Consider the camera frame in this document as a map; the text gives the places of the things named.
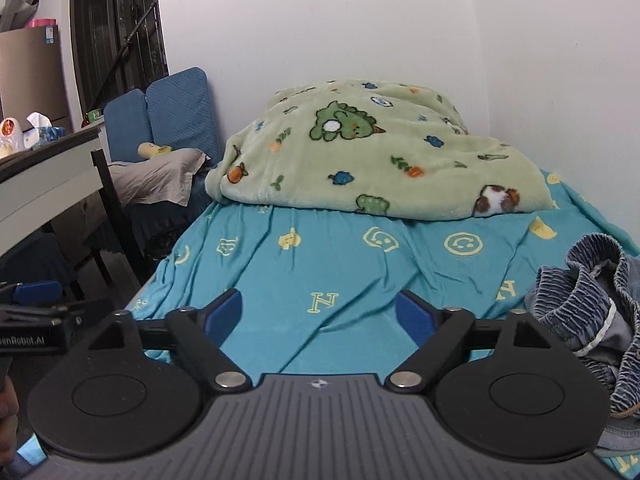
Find blue denim jeans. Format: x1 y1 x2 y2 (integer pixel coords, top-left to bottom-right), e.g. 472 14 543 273
525 233 639 456

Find person's left hand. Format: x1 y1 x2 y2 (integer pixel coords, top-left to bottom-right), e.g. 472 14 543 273
0 377 20 466

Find white desk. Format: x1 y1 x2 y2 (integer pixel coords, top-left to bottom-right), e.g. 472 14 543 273
1 127 104 252

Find teal patterned bed sheet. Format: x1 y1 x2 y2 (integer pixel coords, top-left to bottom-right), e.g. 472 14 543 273
129 174 638 379

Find grey pillow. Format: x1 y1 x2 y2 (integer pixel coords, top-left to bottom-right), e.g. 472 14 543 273
108 148 208 207

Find white tissue pack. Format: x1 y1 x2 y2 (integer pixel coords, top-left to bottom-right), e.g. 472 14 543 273
23 112 66 150

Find yellow plush toy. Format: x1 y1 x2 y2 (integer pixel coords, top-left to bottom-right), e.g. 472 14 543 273
137 142 172 159

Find green cartoon fleece blanket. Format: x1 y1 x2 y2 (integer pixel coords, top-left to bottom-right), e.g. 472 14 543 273
205 79 552 221

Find blue cushion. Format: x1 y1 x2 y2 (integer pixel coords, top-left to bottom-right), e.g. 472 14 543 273
104 67 222 162

